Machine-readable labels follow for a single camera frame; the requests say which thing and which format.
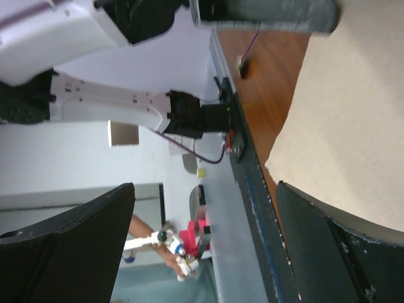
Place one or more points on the red pink block fixture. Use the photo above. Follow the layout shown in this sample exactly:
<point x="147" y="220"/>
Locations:
<point x="196" y="238"/>

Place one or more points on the operator bare forearm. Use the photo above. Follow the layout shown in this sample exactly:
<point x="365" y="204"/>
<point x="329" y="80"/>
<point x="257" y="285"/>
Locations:
<point x="138" y="228"/>

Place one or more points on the operator bare hand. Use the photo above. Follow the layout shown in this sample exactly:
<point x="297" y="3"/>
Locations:
<point x="178" y="264"/>

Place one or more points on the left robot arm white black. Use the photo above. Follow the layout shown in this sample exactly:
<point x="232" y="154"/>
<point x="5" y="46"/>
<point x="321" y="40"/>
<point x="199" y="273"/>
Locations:
<point x="56" y="66"/>

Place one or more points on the gold purple spoon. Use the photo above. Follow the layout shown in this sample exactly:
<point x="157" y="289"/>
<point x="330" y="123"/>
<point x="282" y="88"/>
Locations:
<point x="243" y="60"/>

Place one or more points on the aluminium frame rail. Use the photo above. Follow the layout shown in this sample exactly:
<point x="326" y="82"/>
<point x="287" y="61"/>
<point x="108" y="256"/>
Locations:
<point x="240" y="262"/>

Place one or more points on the white teleoperation leader device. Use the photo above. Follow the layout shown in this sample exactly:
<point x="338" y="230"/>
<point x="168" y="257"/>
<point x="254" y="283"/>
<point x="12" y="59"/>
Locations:
<point x="166" y="238"/>

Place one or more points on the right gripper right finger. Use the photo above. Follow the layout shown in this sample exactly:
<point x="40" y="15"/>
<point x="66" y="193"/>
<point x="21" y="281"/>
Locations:
<point x="337" y="256"/>

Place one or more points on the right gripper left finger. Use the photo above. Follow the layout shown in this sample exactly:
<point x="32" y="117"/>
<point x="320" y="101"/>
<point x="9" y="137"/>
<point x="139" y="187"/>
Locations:
<point x="71" y="257"/>

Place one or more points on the beige cloth napkin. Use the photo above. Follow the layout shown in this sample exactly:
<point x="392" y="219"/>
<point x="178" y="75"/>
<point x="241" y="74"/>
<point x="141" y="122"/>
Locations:
<point x="342" y="140"/>

